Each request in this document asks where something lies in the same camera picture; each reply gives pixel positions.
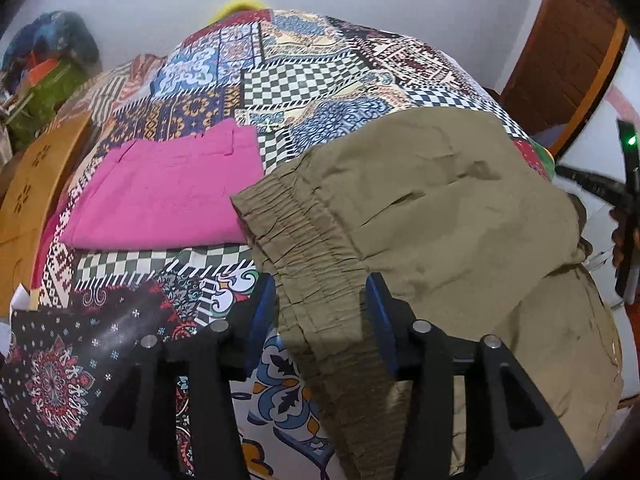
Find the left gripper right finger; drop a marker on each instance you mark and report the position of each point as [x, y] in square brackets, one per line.
[511, 432]

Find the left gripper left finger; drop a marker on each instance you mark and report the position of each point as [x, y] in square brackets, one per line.
[131, 434]

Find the olive green pants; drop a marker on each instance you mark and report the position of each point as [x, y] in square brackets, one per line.
[444, 205]

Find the brown wooden door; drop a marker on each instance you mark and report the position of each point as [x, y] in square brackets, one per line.
[569, 57]

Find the folded pink garment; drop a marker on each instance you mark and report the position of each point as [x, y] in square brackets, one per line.
[148, 195]

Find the pile of clothes and bags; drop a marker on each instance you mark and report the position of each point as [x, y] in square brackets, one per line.
[45, 62]

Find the yellow pillow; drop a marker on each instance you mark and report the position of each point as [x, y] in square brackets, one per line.
[234, 6]

